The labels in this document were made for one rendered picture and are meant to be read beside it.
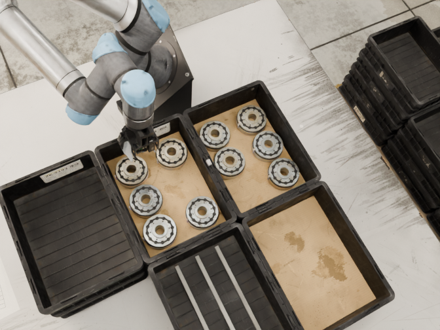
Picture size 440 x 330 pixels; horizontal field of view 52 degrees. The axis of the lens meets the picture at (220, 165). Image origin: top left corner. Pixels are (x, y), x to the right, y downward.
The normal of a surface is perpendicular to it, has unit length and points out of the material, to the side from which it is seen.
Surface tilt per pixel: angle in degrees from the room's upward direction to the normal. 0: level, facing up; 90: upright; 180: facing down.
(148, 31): 74
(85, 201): 0
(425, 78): 0
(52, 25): 0
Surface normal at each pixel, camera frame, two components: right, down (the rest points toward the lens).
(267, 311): 0.07, -0.37
